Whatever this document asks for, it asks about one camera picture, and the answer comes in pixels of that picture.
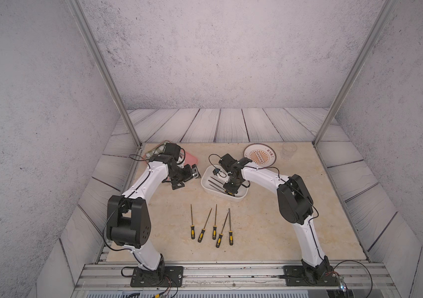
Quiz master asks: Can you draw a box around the aluminium frame post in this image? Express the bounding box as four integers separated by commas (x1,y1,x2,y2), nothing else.
312,0,398,148
66,0,142,147

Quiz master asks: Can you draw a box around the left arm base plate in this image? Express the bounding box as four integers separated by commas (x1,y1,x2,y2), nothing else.
130,266,184,288

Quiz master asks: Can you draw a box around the round patterned plate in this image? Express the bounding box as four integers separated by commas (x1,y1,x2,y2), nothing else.
243,144,277,168

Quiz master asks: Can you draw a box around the clear glass cup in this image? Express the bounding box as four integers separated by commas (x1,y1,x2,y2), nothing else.
281,142,297,161

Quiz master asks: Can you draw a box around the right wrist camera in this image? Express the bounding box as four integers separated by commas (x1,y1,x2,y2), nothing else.
219,153,237,172

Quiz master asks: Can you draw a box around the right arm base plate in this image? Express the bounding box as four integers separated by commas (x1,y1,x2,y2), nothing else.
279,265,340,288

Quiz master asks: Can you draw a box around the right aluminium frame post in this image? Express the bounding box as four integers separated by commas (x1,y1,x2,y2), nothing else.
312,0,398,148

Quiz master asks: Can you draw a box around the white plastic storage box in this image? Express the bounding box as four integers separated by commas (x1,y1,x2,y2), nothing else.
201,165,248,202

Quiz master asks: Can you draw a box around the aluminium front rail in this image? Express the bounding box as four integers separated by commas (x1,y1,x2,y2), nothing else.
74,261,400,298

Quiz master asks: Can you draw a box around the green checkered cloth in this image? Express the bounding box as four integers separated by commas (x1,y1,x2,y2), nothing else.
144,140,168,160

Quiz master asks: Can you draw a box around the pink cutting board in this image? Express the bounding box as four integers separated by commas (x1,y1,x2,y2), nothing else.
141,141,199,168

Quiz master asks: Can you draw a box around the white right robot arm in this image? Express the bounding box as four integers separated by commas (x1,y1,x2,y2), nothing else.
216,154,333,284

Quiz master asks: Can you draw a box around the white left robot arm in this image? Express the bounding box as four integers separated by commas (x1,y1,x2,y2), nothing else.
102,143,200,273

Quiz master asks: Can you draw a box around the left aluminium frame post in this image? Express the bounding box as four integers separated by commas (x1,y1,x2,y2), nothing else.
66,0,142,147

